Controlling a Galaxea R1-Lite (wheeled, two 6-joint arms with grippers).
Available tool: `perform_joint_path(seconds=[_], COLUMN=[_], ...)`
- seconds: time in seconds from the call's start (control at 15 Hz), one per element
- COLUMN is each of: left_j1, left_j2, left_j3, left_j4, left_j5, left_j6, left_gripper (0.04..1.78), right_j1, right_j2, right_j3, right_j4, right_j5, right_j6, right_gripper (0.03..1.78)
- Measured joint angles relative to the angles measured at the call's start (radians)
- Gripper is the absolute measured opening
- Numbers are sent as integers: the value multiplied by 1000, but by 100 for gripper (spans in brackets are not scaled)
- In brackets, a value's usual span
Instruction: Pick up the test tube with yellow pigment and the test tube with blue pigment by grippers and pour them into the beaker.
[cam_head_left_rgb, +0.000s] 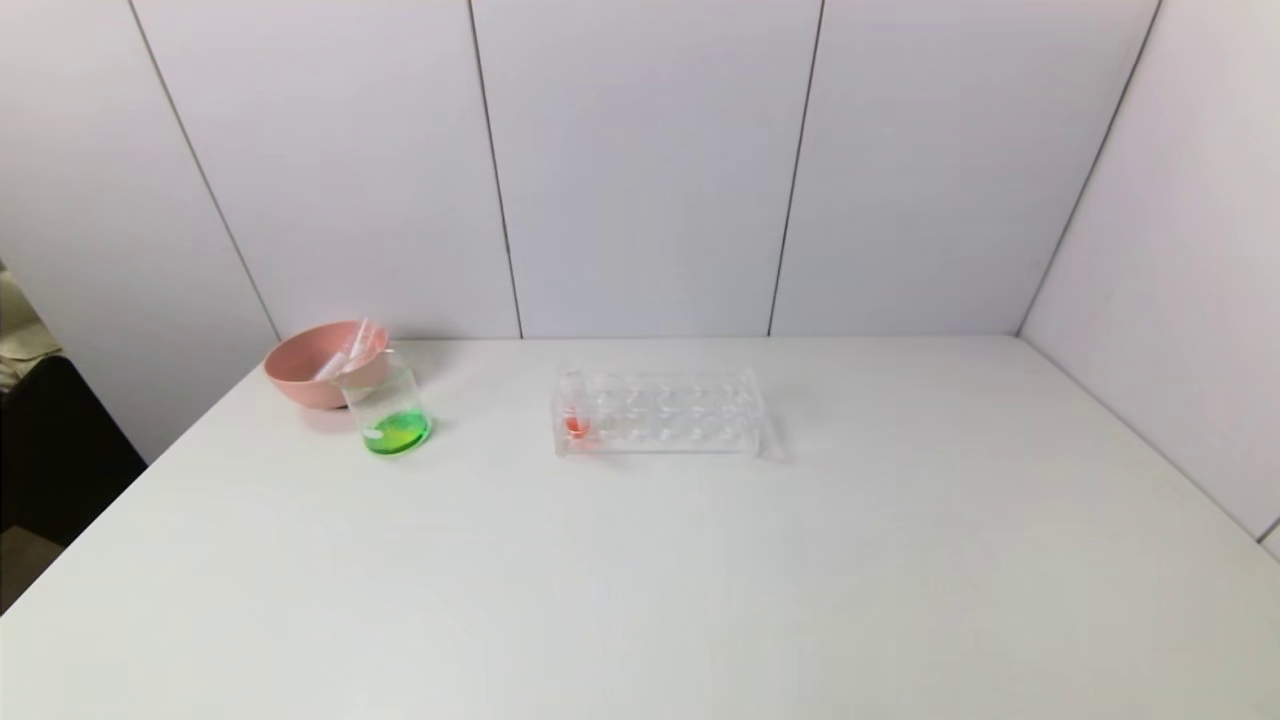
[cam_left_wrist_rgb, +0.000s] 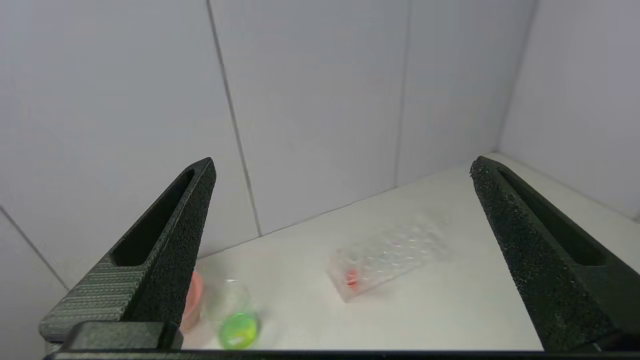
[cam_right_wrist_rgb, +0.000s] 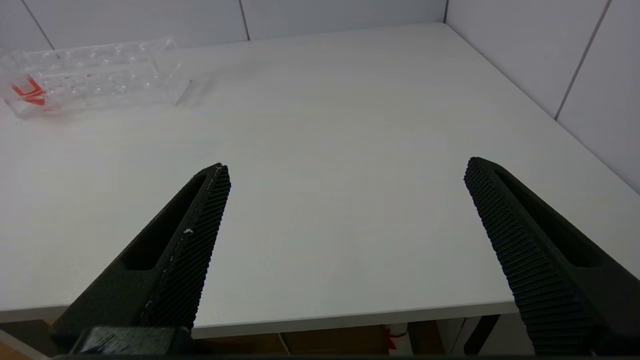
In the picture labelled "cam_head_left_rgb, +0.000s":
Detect black furniture piece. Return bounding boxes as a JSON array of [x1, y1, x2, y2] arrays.
[[0, 355, 148, 561]]

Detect red pigment test tube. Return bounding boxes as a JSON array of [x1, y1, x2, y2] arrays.
[[558, 368, 594, 443]]

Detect beige fabric item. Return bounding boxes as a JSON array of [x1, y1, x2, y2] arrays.
[[0, 262, 64, 393]]

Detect blue pigment test tube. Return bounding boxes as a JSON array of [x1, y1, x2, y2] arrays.
[[340, 328, 389, 374]]

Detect yellow pigment test tube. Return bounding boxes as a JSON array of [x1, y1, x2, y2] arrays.
[[316, 318, 371, 382]]

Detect clear acrylic test tube rack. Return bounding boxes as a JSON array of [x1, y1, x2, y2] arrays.
[[552, 362, 791, 463]]

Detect clear glass beaker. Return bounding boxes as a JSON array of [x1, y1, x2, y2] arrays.
[[338, 350, 433, 457]]

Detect pink plastic bowl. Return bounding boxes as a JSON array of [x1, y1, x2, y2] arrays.
[[264, 320, 393, 411]]

